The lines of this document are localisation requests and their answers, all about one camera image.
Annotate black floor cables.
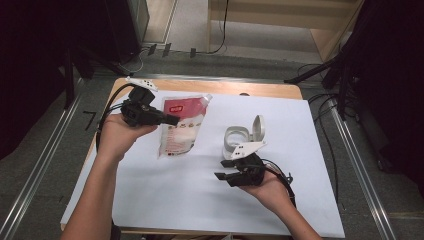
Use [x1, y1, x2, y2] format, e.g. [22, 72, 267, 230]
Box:
[296, 63, 342, 204]

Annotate white lidded container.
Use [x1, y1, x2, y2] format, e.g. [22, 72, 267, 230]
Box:
[222, 114, 268, 161]

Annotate white table sheet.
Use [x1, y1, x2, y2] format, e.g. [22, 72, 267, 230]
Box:
[60, 88, 346, 238]

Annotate person's right hand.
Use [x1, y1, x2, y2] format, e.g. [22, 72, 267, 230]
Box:
[238, 172, 296, 215]

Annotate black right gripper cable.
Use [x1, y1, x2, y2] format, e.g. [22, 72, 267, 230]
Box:
[261, 158, 298, 208]

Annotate light wooden cabinet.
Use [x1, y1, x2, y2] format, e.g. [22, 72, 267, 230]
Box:
[206, 0, 365, 63]

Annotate aluminium floor rail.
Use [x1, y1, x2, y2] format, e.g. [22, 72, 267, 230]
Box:
[328, 99, 398, 240]
[0, 78, 86, 240]

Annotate red and white spout pouch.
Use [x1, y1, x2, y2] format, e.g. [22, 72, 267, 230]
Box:
[158, 93, 213, 160]

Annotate black hanging cable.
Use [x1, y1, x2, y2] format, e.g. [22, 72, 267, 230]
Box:
[208, 0, 231, 55]

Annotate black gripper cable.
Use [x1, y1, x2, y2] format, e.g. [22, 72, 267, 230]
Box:
[95, 83, 135, 151]
[261, 158, 298, 208]

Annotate wooden table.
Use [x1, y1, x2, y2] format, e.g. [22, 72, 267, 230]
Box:
[60, 77, 346, 239]

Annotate person's left hand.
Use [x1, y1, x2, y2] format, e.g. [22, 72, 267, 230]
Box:
[97, 113, 158, 165]

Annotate glass fronted cabinet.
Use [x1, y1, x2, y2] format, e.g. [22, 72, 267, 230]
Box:
[126, 0, 150, 45]

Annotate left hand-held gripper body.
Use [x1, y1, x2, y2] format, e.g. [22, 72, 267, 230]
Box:
[119, 76, 168, 128]

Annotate black metal stand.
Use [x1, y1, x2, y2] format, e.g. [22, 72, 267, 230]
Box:
[63, 43, 134, 110]
[284, 39, 359, 121]

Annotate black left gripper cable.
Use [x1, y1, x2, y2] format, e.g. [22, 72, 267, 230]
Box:
[95, 83, 135, 151]

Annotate black curtain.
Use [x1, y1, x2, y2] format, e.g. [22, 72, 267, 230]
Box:
[346, 0, 424, 188]
[0, 0, 142, 161]

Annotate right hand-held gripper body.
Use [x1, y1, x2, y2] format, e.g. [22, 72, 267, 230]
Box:
[228, 140, 268, 188]

